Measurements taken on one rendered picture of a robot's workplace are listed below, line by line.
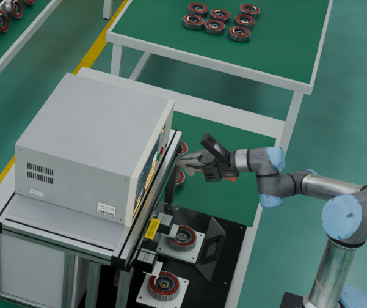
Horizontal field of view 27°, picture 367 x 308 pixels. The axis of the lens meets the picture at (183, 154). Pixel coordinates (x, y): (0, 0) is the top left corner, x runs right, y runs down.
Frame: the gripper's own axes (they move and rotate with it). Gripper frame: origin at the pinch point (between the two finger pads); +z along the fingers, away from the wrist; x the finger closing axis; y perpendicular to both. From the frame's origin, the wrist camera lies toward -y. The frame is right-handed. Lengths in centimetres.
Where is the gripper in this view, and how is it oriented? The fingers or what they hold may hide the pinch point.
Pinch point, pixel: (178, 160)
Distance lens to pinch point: 256.3
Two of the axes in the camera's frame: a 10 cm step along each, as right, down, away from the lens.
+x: 2.5, -5.9, 7.7
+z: -9.3, 0.8, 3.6
